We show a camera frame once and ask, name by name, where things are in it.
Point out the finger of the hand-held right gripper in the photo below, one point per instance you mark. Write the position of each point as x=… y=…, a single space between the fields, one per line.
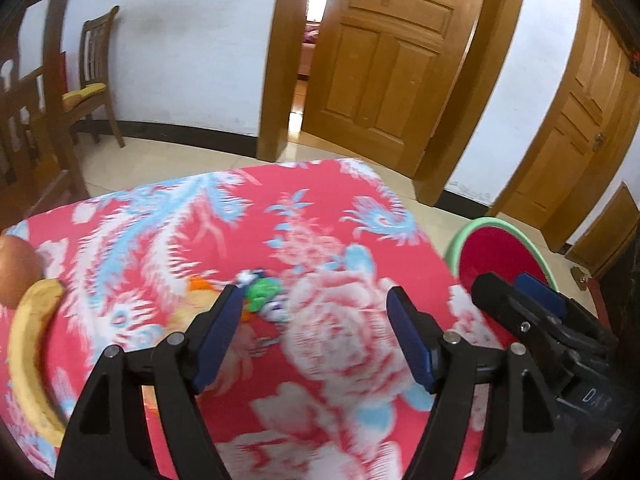
x=542 y=296
x=505 y=310

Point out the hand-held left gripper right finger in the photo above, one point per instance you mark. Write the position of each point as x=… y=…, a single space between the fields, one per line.
x=409 y=342

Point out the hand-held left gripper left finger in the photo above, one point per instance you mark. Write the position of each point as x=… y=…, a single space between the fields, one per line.
x=219 y=337

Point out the red bin with green rim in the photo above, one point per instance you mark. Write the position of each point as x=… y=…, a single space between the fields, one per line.
x=492 y=255

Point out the orange carrot toy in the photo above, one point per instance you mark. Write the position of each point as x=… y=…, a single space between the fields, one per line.
x=260 y=294

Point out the wooden panel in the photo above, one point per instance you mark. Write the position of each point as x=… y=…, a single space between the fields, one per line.
x=607 y=230

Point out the red floral tablecloth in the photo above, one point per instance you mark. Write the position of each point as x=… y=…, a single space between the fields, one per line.
x=325 y=240

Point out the closed wooden door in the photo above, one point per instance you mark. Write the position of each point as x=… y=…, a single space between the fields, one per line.
x=565 y=150

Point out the yellow banana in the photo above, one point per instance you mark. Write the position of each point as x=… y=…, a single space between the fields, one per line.
x=30 y=350

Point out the red apple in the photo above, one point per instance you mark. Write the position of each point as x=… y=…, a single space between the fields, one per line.
x=17 y=270

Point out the large wooden chair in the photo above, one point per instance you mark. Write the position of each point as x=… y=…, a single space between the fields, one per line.
x=30 y=160

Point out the open wooden door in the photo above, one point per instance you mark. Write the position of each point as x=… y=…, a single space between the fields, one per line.
x=390 y=70

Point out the wooden chair with yellow cushion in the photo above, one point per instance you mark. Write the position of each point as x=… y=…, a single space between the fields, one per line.
x=95 y=55

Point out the pink sofa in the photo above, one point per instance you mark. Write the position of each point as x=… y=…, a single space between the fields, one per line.
x=309 y=40

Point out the wooden door frame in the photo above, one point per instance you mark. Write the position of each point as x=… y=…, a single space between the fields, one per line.
x=470 y=125

